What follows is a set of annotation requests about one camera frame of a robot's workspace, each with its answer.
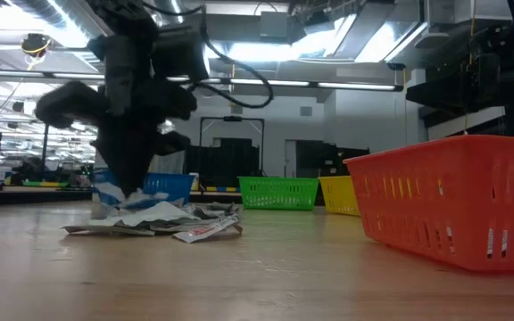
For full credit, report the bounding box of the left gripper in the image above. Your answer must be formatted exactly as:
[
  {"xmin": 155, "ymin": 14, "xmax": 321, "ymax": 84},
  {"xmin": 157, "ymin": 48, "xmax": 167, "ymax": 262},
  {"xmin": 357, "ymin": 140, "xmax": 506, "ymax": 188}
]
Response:
[{"xmin": 35, "ymin": 79, "xmax": 198, "ymax": 197}]

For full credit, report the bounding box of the blue label white packet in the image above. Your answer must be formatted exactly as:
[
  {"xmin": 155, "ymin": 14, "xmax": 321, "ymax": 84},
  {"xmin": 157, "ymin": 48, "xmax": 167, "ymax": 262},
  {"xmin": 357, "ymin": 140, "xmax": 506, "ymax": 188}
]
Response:
[{"xmin": 94, "ymin": 176, "xmax": 170, "ymax": 210}]

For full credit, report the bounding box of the grey cloth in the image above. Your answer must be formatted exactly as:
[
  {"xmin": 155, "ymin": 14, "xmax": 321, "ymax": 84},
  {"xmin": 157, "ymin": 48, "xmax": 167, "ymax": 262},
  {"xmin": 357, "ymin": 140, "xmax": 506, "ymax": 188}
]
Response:
[{"xmin": 158, "ymin": 149, "xmax": 187, "ymax": 175}]

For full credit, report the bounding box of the blue plastic basket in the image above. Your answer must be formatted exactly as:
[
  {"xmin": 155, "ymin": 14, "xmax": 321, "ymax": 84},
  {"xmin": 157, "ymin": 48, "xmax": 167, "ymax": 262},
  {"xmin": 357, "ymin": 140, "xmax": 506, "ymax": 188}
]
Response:
[{"xmin": 92, "ymin": 168, "xmax": 196, "ymax": 210}]

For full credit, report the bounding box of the large plain white packet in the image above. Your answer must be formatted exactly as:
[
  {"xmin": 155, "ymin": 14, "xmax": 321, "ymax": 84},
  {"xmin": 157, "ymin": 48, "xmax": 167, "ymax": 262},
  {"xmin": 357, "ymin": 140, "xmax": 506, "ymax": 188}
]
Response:
[{"xmin": 89, "ymin": 200, "xmax": 200, "ymax": 228}]

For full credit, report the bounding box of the white ceiling unit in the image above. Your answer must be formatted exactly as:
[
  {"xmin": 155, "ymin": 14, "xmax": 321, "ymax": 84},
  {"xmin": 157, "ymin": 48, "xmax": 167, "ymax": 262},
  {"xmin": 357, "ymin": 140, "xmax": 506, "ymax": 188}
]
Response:
[{"xmin": 415, "ymin": 0, "xmax": 514, "ymax": 50}]

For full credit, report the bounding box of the flat grey white packet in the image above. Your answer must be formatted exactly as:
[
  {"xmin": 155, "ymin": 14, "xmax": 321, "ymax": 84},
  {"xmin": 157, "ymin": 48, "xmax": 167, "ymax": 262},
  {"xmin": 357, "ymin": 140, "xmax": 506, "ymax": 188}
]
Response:
[{"xmin": 62, "ymin": 224, "xmax": 155, "ymax": 237}]

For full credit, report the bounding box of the green yellow strip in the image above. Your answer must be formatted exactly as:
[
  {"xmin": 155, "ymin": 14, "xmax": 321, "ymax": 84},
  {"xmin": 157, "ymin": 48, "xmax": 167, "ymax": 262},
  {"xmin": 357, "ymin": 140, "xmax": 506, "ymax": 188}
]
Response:
[{"xmin": 18, "ymin": 180, "xmax": 69, "ymax": 188}]

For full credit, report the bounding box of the yellow black striped bar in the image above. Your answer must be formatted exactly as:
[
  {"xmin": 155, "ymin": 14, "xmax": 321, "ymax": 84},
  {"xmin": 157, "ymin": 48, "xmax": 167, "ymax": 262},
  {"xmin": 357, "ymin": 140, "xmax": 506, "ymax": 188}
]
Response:
[{"xmin": 189, "ymin": 185, "xmax": 240, "ymax": 193}]

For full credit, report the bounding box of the crumpled grey print packet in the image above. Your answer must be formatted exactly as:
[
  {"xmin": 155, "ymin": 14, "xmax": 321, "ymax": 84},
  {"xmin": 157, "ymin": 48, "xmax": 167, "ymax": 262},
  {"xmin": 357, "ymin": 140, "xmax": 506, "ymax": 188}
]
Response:
[{"xmin": 185, "ymin": 201, "xmax": 243, "ymax": 219}]

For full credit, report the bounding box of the black cabinet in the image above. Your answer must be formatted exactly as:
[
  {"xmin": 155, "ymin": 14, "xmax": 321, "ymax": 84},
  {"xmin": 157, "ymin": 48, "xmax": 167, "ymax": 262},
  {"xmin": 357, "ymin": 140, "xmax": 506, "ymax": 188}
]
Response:
[{"xmin": 184, "ymin": 137, "xmax": 261, "ymax": 188}]

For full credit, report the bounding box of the orange label white packet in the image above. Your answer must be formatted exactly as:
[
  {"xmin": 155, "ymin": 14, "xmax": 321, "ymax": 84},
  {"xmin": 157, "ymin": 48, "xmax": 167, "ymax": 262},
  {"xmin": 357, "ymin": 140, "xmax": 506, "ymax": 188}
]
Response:
[{"xmin": 171, "ymin": 214, "xmax": 244, "ymax": 244}]

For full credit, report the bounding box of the orange plastic basket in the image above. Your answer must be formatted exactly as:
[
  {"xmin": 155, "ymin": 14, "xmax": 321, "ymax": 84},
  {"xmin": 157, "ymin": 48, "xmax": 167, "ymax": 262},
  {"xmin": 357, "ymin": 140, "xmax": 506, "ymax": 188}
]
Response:
[{"xmin": 344, "ymin": 134, "xmax": 514, "ymax": 273}]

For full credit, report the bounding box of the yellow plastic basket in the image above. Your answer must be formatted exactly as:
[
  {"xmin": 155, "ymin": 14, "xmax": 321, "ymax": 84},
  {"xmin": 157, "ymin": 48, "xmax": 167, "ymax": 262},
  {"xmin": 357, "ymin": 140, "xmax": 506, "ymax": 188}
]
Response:
[{"xmin": 318, "ymin": 175, "xmax": 361, "ymax": 218}]

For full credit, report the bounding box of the black yellow ceiling reel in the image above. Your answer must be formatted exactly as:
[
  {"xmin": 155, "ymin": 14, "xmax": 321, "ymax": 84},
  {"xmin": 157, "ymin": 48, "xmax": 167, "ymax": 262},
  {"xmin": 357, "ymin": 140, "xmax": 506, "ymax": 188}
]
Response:
[{"xmin": 21, "ymin": 33, "xmax": 52, "ymax": 57}]

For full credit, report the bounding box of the green plastic basket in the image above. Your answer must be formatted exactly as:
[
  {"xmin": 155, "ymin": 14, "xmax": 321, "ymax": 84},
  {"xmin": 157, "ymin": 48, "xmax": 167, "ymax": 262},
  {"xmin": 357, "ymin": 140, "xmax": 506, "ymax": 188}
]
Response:
[{"xmin": 237, "ymin": 176, "xmax": 319, "ymax": 211}]

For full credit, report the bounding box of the white door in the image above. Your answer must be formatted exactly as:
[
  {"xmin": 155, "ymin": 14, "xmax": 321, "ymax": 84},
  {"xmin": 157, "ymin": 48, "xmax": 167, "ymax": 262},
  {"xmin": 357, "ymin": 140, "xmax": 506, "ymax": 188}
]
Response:
[{"xmin": 283, "ymin": 139, "xmax": 298, "ymax": 178}]

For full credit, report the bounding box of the long ceiling light bar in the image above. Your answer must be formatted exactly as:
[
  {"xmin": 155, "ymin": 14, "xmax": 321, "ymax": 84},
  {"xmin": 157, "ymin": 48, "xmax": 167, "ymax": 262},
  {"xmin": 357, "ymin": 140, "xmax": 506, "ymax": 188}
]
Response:
[{"xmin": 0, "ymin": 67, "xmax": 404, "ymax": 93}]

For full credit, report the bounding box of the grey ceiling unit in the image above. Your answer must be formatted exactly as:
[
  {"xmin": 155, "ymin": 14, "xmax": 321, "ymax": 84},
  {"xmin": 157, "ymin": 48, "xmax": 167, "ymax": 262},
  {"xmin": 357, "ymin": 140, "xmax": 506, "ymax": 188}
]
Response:
[{"xmin": 259, "ymin": 11, "xmax": 290, "ymax": 39}]

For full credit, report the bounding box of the black metal frame stand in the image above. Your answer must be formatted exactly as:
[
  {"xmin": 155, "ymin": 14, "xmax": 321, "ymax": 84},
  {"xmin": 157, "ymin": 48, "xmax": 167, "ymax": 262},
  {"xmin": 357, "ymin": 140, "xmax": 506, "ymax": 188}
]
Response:
[
  {"xmin": 199, "ymin": 116, "xmax": 266, "ymax": 177},
  {"xmin": 41, "ymin": 124, "xmax": 49, "ymax": 173}
]

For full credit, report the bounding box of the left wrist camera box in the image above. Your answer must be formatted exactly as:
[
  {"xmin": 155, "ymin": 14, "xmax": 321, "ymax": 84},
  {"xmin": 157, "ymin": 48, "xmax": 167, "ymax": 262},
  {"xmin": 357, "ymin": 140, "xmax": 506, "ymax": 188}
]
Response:
[{"xmin": 152, "ymin": 26, "xmax": 209, "ymax": 84}]

